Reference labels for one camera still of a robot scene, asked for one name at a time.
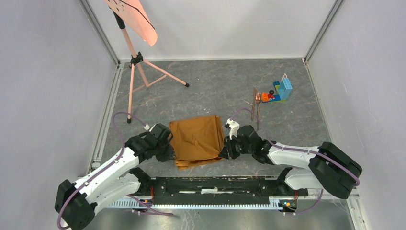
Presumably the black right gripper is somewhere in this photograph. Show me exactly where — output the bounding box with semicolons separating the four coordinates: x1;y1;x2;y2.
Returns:
218;134;254;160

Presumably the orange cloth napkin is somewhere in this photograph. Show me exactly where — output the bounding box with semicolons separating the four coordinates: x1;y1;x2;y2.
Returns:
169;115;225;170

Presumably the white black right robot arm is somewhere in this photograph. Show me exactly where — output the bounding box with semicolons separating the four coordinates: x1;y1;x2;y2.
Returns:
219;123;362;199

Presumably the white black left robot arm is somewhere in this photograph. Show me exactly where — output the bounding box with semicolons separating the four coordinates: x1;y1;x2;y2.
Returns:
55;123;173;230

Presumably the colourful toy brick build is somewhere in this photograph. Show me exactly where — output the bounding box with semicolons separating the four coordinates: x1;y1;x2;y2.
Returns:
261;73;293;103

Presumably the pink music stand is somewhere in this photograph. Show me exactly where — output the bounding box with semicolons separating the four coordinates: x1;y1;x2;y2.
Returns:
102;0;191;124

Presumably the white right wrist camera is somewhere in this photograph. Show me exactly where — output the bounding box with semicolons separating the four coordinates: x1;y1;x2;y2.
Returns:
225;118;240;140

